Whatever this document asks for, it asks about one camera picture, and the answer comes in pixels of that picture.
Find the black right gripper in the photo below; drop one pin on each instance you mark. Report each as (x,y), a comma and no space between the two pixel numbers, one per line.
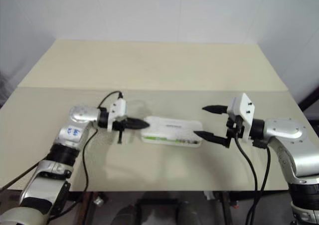
(234,127)

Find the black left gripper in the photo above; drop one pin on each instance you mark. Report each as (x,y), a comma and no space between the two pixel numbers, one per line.
(119,125)

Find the green pen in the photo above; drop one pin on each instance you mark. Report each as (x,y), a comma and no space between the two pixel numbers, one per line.
(159,138)

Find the white box with green stripe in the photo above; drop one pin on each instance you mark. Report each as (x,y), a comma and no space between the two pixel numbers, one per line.
(169,127)

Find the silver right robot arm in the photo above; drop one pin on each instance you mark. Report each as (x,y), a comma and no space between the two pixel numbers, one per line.
(286,130)

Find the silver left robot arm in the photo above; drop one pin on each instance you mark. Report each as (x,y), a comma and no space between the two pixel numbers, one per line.
(79,115)

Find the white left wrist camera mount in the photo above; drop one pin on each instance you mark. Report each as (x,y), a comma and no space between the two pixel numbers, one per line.
(119,107)

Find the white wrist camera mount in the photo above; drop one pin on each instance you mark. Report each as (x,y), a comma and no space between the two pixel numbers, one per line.
(243,105)
(119,107)

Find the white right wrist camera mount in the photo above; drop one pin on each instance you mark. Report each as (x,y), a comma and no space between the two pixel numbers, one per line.
(243,105)

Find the metal table frame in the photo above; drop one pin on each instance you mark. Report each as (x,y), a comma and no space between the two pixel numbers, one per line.
(224,207)

